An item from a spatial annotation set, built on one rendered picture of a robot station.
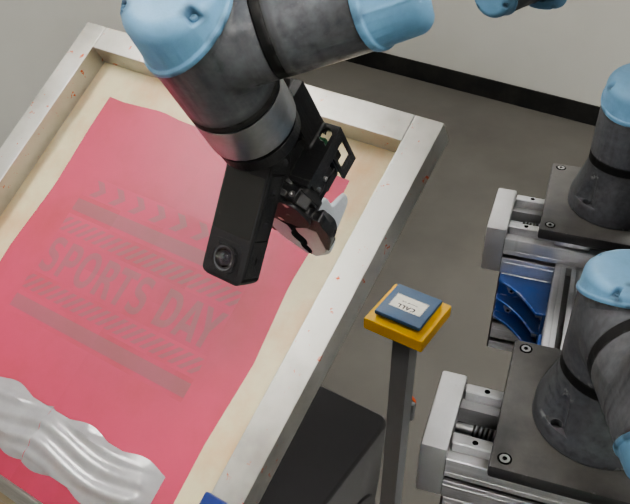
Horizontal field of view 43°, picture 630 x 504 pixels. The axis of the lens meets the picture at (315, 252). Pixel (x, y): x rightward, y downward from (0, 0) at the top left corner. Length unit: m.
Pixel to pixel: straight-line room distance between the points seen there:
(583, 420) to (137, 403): 0.51
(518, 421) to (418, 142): 0.35
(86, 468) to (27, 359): 0.18
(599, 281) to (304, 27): 0.46
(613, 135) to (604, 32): 3.07
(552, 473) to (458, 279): 2.32
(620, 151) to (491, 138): 2.97
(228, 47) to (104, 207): 0.61
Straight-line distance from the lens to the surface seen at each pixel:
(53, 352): 1.05
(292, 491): 1.29
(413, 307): 1.57
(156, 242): 1.03
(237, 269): 0.66
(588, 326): 0.87
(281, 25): 0.52
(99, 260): 1.06
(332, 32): 0.52
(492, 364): 2.89
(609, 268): 0.87
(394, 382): 1.71
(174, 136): 1.11
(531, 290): 1.41
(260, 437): 0.85
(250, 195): 0.65
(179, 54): 0.52
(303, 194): 0.67
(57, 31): 3.54
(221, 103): 0.55
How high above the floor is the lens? 1.99
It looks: 37 degrees down
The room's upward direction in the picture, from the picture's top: straight up
